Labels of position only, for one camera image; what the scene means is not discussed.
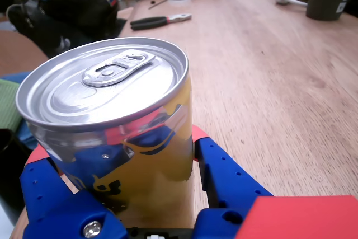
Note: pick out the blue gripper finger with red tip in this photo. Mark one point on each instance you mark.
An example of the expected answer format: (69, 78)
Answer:
(56, 208)
(226, 177)

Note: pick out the yellow Red Bull can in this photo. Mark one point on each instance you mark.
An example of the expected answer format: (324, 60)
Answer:
(112, 88)

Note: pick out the black round container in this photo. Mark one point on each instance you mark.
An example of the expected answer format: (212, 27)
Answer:
(11, 172)

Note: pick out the blue cloth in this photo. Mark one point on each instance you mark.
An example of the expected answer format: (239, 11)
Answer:
(26, 135)

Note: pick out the green ribbed item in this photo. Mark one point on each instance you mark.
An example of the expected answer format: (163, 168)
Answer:
(8, 104)

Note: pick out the clear tape roll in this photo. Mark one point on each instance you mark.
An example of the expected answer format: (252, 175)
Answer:
(179, 1)

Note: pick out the thin black screwdriver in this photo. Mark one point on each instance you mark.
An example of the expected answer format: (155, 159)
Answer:
(158, 3)

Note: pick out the black backpack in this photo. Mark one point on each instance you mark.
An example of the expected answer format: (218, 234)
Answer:
(70, 15)

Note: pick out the red camera mount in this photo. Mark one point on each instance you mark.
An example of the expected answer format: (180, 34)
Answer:
(302, 219)

